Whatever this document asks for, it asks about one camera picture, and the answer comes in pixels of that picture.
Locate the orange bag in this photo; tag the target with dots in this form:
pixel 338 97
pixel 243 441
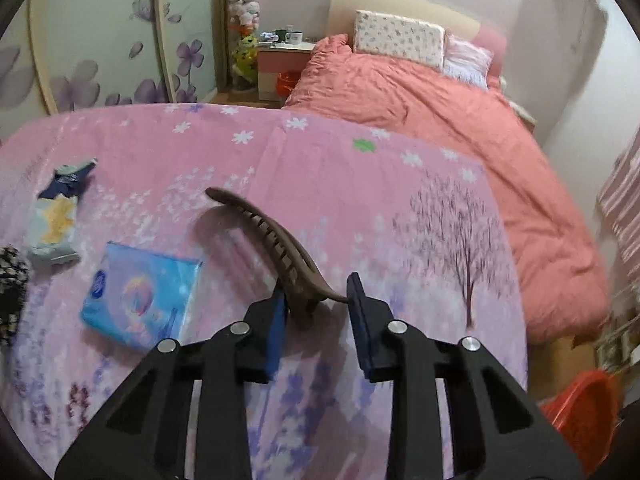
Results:
pixel 287 86

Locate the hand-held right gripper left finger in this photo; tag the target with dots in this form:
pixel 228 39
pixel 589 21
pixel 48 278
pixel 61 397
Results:
pixel 275 330

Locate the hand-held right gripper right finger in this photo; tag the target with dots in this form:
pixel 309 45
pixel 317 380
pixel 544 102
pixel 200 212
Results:
pixel 357 320

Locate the red plastic basin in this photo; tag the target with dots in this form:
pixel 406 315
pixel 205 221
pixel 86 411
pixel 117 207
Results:
pixel 585 410

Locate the pink striped curtain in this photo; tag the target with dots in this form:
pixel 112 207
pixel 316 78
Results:
pixel 622 210

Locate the flower print wardrobe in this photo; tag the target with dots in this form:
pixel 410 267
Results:
pixel 100 35

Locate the blue tissue pack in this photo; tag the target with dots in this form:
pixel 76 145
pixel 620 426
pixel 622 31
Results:
pixel 140 295

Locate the dark cup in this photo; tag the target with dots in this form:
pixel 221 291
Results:
pixel 280 36

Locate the salmon duvet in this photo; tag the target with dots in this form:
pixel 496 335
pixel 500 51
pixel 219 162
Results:
pixel 450 150

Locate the pink printed blanket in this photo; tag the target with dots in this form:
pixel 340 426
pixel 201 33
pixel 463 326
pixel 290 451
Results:
pixel 350 200

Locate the yellow star sock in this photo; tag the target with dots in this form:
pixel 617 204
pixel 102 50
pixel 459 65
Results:
pixel 55 215

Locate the black mesh bin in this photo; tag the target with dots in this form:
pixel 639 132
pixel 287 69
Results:
pixel 12 290

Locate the striped pillow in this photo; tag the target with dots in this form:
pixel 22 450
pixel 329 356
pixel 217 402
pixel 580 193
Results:
pixel 467 62

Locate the brown hair claw clip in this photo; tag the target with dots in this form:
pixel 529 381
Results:
pixel 280 245

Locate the pink nightstand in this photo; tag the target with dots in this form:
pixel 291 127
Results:
pixel 280 67

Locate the floral pillow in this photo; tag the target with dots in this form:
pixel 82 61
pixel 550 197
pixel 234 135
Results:
pixel 400 40

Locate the white cup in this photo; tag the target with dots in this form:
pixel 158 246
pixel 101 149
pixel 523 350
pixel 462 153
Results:
pixel 295 38

